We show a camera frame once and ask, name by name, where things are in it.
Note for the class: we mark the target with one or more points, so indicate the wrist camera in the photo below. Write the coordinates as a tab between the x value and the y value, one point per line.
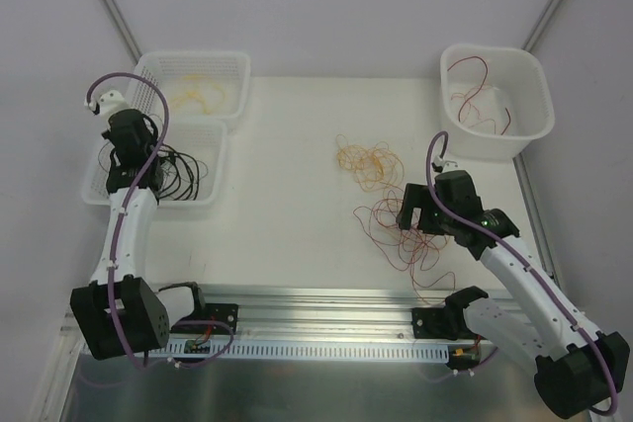
107	104
441	165

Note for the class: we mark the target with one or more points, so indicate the white slotted cable duct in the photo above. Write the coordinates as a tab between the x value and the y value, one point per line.
400	352

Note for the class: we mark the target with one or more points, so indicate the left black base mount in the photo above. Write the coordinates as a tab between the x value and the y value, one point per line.
217	317

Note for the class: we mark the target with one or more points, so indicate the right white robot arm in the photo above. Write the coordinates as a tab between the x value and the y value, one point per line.
575	366

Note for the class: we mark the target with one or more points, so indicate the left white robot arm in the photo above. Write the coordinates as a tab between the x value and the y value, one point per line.
118	313

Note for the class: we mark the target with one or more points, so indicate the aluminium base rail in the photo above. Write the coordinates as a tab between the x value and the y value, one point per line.
307	312

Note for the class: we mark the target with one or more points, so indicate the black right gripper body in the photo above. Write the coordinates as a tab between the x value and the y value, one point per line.
415	207

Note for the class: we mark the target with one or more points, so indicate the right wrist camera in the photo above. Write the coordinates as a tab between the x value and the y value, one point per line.
441	165

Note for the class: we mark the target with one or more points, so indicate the white perforated basket near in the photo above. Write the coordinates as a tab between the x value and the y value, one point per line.
192	160

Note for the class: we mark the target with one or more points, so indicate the white perforated basket far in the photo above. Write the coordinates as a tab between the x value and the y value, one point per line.
200	83

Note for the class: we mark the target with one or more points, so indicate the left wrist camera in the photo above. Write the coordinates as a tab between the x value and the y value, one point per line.
107	104

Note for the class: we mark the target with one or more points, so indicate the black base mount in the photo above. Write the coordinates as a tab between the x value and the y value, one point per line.
217	317
439	323

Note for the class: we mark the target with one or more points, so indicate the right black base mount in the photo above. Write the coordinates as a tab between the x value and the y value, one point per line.
439	323

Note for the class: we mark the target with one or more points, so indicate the white perforated basket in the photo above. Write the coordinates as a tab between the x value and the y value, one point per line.
192	160
200	83

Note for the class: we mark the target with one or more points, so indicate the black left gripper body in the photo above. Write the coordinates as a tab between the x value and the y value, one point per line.
129	124

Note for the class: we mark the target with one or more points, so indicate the white solid tub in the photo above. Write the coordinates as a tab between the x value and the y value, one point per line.
495	101

